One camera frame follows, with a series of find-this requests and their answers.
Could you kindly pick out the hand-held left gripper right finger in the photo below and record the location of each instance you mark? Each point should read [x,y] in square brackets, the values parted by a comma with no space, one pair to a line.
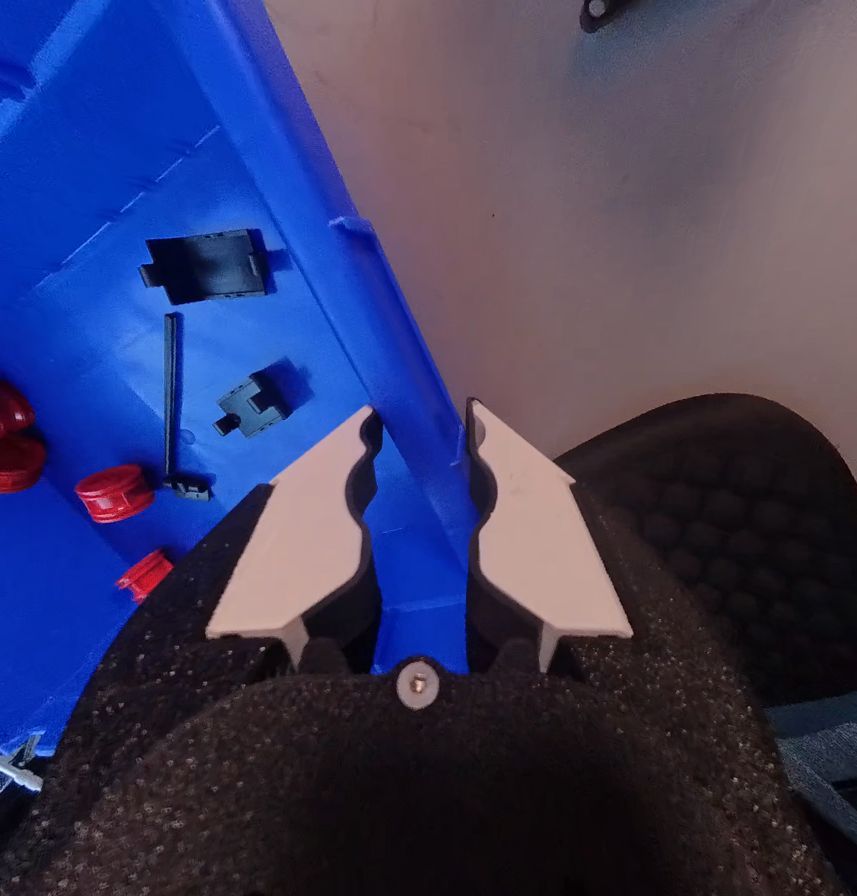
[548,560]

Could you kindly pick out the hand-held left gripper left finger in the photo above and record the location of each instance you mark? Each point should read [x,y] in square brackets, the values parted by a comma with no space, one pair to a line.
[296,560]

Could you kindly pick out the blue plastic storage bin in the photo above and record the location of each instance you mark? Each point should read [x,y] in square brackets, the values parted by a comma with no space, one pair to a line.
[121,140]

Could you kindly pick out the black lego connector block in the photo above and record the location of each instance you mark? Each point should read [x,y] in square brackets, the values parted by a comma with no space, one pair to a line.
[258,402]

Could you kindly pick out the long black lego axle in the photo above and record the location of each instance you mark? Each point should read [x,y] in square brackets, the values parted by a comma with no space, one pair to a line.
[172,406]

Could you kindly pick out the black lego panel piece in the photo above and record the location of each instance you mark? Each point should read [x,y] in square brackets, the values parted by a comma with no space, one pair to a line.
[205,266]

